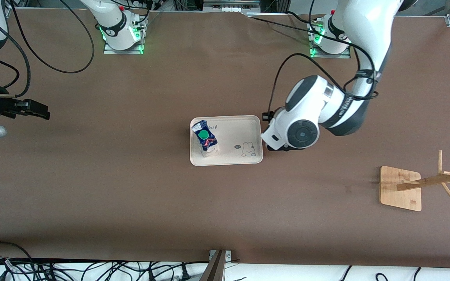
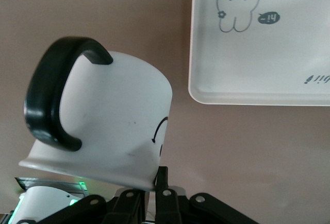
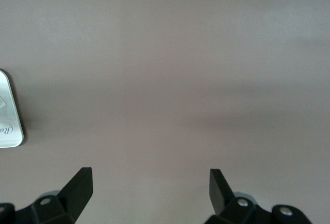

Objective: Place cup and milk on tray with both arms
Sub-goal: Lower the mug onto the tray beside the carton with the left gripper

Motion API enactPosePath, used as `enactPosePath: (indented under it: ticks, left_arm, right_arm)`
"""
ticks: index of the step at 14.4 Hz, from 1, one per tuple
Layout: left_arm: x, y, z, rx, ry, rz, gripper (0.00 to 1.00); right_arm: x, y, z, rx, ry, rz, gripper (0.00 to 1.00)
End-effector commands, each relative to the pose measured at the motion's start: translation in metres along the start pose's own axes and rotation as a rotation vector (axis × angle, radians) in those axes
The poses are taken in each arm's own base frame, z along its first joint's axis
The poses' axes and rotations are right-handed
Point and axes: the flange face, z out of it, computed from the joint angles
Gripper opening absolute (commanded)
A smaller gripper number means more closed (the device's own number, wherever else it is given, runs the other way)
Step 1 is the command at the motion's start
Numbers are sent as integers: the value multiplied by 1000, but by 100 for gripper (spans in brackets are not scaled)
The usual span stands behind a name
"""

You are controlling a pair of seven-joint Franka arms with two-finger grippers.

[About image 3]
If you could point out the beige rabbit print tray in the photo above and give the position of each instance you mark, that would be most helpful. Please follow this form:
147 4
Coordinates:
9 119

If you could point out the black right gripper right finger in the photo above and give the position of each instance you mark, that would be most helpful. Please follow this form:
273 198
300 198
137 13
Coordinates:
221 198

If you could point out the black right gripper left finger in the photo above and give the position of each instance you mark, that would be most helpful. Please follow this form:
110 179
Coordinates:
69 203

